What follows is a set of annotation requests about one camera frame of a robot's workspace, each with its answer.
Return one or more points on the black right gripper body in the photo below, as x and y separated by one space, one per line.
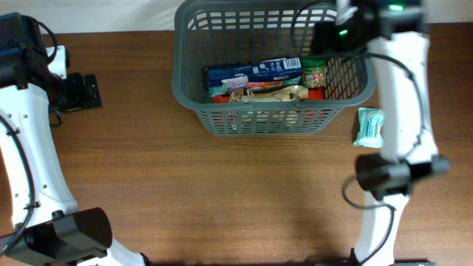
334 38

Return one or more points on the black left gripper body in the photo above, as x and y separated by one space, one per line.
69 94

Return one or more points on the green lid jar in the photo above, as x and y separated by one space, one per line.
313 73

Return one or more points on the orange spaghetti package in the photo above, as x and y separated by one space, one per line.
316 94

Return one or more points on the beige snack bag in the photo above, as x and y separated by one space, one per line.
293 93

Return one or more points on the light green tissue packet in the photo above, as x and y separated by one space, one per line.
371 122

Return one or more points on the blue cardboard box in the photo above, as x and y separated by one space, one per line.
265 75

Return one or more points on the grey plastic basket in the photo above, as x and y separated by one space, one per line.
215 33

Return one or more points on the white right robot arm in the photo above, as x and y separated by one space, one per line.
394 36

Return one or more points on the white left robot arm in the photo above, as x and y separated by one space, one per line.
49 227

